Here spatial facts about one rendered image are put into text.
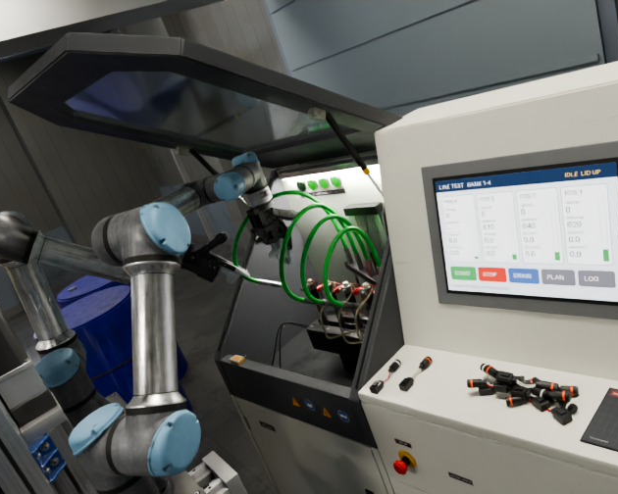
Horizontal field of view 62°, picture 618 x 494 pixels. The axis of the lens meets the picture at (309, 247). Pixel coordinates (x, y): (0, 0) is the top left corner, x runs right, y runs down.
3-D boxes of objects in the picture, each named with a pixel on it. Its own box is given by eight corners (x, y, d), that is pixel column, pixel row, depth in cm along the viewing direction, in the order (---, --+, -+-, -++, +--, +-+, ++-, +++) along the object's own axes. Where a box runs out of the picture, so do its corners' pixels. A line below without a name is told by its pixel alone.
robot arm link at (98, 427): (118, 448, 116) (90, 399, 112) (164, 446, 111) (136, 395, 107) (80, 491, 106) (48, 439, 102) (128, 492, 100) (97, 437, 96)
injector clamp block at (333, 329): (320, 366, 179) (305, 328, 174) (338, 349, 185) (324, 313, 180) (399, 385, 154) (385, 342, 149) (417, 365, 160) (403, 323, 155)
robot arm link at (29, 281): (51, 397, 153) (-29, 222, 138) (53, 376, 166) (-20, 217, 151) (92, 379, 157) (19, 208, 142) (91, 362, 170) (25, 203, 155)
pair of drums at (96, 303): (178, 350, 442) (129, 252, 413) (227, 409, 331) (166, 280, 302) (88, 399, 412) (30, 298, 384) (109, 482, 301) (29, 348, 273)
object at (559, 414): (463, 401, 116) (456, 380, 114) (485, 372, 122) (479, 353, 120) (570, 427, 99) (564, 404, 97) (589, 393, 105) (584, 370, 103)
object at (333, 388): (235, 397, 187) (219, 360, 182) (245, 389, 189) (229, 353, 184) (366, 445, 141) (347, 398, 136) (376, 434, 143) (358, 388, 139)
